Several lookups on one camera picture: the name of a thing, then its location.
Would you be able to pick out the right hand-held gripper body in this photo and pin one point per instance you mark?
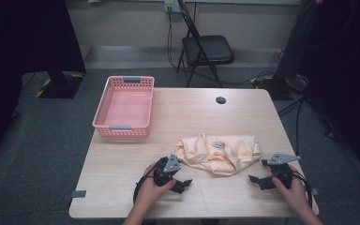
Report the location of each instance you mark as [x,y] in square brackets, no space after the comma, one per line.
[282,173]

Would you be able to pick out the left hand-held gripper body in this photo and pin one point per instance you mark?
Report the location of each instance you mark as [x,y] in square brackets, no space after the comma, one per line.
[165,175]

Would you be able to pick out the peach printed t-shirt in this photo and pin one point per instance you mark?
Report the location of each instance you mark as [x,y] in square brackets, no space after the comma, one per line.
[218,156]

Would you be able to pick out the person's right hand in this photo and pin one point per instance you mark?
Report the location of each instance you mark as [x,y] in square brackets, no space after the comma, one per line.
[295,193]

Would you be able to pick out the person's left hand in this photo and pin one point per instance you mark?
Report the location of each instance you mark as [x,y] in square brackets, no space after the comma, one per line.
[151,195]

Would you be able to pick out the grey table clamp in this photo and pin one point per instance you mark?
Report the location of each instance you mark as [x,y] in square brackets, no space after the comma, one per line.
[315,191]
[78,194]

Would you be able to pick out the black stand base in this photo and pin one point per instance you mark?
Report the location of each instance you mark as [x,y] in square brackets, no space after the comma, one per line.
[62,86]
[273,87]

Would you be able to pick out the pink plastic basket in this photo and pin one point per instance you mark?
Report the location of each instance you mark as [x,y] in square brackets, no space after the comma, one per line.
[126,109]

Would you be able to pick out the black curtain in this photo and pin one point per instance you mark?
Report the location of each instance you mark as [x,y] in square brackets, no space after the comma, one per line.
[350,78]
[18,47]

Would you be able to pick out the dark stand panel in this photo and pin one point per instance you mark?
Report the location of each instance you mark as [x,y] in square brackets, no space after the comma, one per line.
[296,40]

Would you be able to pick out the black folding chair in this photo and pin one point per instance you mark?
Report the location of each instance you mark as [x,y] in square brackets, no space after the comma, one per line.
[207,50]

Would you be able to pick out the white wall outlet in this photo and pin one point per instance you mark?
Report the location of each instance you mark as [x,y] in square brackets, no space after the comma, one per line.
[169,5]

